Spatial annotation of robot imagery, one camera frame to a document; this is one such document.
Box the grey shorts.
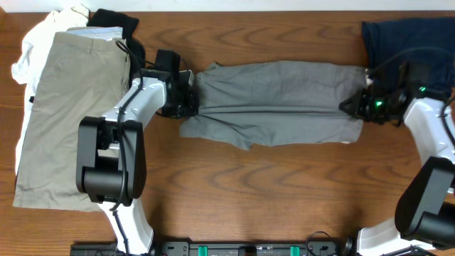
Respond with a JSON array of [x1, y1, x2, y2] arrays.
[[179, 60, 366, 150]]

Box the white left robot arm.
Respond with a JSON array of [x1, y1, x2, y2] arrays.
[[71, 69, 197, 255]]

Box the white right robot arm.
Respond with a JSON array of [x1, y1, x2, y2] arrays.
[[339, 87, 454, 255]]

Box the navy blue garment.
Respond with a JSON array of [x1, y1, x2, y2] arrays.
[[362, 17, 454, 95]]

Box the light blue folded garment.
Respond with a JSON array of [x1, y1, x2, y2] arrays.
[[66, 26, 123, 41]]

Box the khaki shorts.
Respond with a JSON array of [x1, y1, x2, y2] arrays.
[[13, 32, 130, 212]]

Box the black garment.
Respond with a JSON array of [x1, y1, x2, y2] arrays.
[[87, 9, 146, 68]]

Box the white shirt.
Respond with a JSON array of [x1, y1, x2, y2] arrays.
[[11, 4, 90, 172]]

